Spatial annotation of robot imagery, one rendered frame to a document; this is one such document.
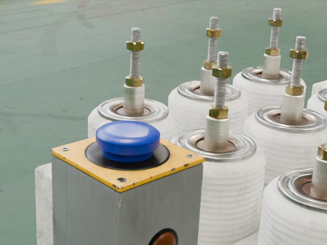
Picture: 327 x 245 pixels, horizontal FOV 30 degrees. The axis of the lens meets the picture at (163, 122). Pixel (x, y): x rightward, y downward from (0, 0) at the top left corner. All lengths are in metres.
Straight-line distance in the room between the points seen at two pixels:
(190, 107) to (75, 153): 0.32
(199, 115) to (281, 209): 0.24
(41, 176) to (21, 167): 0.44
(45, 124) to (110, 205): 0.98
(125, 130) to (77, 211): 0.06
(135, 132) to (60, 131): 0.91
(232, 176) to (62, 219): 0.19
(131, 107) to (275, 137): 0.15
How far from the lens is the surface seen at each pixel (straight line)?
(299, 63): 0.64
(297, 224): 0.47
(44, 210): 0.70
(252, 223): 0.58
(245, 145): 0.57
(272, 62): 0.80
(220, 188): 0.54
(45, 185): 0.68
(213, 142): 0.56
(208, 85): 0.71
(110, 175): 0.36
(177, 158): 0.38
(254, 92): 0.78
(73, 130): 1.29
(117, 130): 0.38
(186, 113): 0.69
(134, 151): 0.36
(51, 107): 1.43
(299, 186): 0.51
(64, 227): 0.40
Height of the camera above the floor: 0.47
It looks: 20 degrees down
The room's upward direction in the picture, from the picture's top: 3 degrees clockwise
